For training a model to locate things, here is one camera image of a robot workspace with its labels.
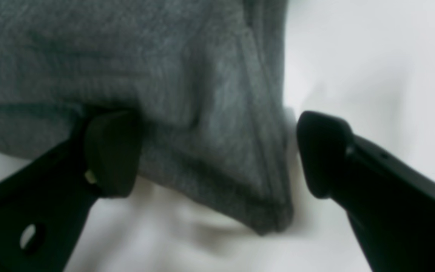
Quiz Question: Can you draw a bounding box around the grey T-shirt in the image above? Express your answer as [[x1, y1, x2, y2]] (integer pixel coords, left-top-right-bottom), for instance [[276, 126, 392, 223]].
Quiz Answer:
[[0, 0, 294, 235]]

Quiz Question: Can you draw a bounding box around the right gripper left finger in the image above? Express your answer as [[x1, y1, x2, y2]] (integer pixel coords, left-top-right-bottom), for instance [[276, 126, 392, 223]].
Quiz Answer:
[[0, 111, 143, 272]]

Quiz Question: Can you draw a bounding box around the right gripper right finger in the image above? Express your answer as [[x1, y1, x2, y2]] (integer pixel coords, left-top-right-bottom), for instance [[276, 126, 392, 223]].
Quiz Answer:
[[296, 111, 435, 272]]

